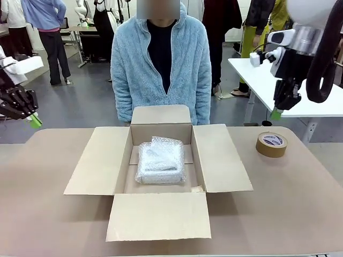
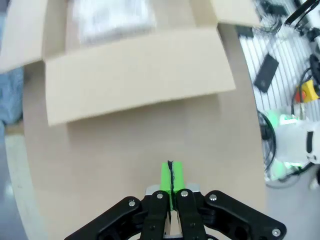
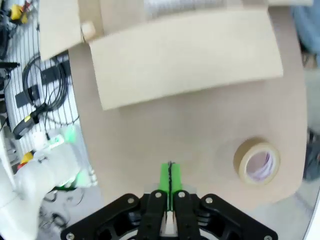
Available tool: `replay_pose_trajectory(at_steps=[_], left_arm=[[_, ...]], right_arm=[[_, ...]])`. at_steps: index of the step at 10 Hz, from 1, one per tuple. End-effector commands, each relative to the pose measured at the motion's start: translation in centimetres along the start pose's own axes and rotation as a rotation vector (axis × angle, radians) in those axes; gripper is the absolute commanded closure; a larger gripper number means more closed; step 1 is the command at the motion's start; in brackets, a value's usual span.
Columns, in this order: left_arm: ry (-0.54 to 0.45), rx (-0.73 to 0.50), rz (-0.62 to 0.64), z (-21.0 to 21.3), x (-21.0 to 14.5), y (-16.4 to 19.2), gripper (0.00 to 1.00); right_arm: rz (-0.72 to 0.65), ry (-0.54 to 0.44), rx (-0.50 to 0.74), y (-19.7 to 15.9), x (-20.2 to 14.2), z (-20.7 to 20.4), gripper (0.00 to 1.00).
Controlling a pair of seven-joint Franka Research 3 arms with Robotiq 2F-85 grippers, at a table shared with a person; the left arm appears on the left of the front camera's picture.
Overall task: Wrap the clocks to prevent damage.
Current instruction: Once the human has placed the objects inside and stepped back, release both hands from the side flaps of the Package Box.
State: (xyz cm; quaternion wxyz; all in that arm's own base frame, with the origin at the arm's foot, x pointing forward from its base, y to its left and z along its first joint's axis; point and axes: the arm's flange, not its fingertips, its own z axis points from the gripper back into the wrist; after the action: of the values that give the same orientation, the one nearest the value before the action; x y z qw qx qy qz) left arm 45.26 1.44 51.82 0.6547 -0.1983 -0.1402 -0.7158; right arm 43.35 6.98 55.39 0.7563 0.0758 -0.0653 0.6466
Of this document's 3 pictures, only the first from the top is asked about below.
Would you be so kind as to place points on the bystander in dark red coat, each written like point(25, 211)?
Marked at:
point(214, 26)

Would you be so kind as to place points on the dark metal desk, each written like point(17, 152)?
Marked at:
point(91, 40)

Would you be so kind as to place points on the person's left forearm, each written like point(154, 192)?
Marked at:
point(202, 104)

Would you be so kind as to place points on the white table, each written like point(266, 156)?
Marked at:
point(252, 72)

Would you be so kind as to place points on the person in blue fleece jacket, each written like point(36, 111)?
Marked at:
point(134, 67)

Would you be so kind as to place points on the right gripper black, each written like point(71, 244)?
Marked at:
point(292, 67)

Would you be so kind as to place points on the brown cardboard box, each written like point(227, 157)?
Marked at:
point(160, 219)

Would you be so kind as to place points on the bystander in black apron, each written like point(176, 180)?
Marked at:
point(103, 24)

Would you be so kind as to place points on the white humanoid robot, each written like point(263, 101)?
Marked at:
point(81, 10)

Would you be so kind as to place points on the black round floor object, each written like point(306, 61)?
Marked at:
point(266, 123)

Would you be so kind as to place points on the bystander in yellow jacket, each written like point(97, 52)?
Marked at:
point(281, 13)

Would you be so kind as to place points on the person's right forearm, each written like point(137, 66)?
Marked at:
point(123, 101)

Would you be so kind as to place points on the bubble clock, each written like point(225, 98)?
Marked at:
point(160, 163)

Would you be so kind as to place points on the brown packing tape roll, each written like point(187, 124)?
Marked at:
point(270, 148)

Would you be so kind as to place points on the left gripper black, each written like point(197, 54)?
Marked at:
point(6, 81)

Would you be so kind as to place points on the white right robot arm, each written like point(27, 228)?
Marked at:
point(308, 10)

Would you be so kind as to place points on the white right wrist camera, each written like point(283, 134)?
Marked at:
point(281, 37)

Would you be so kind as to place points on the bystander in white top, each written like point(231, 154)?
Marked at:
point(17, 16)

